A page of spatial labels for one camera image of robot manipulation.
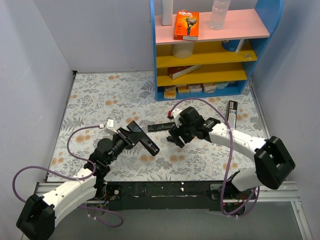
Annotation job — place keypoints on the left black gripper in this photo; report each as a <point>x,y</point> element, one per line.
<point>128,137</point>

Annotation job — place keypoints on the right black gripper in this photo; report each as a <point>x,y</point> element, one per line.
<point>180,135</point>

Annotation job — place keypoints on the large black remote control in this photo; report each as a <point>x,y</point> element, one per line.
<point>145,140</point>

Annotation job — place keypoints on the black battery cover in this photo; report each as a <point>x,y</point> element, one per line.
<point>170,139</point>

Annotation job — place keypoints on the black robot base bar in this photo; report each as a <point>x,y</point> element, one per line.
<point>161,195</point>

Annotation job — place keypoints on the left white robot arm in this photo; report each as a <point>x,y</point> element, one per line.
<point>41,214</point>

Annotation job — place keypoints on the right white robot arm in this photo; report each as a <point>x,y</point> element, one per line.
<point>272,161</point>

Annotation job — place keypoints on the small slim black remote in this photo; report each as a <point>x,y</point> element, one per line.
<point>160,127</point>

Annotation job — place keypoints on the floral table mat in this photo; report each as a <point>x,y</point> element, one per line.
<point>130,96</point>

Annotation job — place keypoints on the yellow small box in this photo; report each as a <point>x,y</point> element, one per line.
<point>170,93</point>

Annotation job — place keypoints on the black battery package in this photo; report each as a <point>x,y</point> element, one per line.
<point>231,114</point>

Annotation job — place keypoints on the red white long box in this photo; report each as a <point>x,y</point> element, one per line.
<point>179,71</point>

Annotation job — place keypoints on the light blue small box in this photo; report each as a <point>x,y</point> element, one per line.
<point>221,85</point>

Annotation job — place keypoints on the white cylinder container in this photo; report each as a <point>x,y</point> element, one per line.
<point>182,50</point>

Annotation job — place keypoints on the blue white packet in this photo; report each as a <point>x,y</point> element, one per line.
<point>233,45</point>

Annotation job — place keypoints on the orange razor box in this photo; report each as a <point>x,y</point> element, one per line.
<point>186,26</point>

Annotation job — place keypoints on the white tall bottle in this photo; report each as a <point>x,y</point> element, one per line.
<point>167,12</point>

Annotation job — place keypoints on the clear plastic bottle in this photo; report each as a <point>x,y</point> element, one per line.
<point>218,14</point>

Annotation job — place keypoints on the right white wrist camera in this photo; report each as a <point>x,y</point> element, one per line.
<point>175,115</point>

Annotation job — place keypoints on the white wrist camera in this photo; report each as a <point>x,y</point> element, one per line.
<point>175,115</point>
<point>108,127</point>

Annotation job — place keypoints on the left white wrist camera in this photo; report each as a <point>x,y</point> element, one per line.
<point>108,127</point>

